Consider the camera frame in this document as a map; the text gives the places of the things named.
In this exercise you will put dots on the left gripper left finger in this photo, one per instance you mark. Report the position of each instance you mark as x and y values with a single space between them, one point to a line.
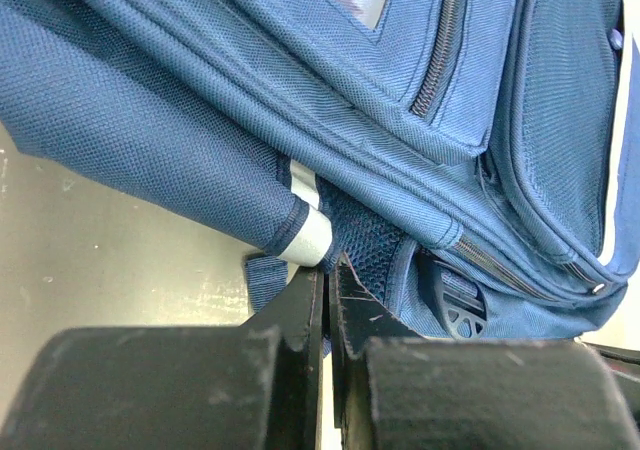
252 386

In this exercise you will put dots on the navy blue backpack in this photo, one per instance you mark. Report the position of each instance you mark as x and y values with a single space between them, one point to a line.
476 162

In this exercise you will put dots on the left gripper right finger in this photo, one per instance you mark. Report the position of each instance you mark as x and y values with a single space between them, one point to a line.
394 389

